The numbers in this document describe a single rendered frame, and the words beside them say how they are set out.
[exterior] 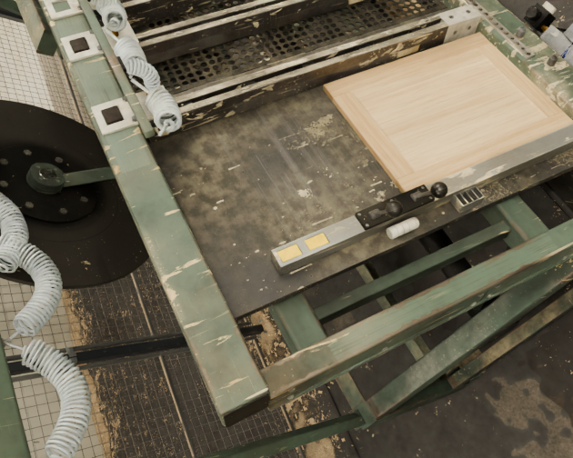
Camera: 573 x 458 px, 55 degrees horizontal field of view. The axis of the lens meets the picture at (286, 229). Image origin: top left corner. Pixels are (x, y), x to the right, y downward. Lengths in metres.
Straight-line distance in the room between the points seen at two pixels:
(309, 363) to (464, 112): 0.87
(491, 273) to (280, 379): 0.53
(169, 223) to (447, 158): 0.74
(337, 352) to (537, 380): 1.74
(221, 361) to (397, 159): 0.71
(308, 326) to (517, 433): 1.78
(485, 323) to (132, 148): 1.24
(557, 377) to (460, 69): 1.51
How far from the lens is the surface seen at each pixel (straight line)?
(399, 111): 1.59
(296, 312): 1.25
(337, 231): 1.28
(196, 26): 1.72
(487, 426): 2.93
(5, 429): 1.32
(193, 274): 1.15
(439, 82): 1.71
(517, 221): 1.52
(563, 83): 1.80
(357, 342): 1.15
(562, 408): 2.76
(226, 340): 1.08
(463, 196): 1.45
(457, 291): 1.25
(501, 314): 1.91
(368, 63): 1.70
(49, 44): 2.18
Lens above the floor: 2.53
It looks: 45 degrees down
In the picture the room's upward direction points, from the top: 89 degrees counter-clockwise
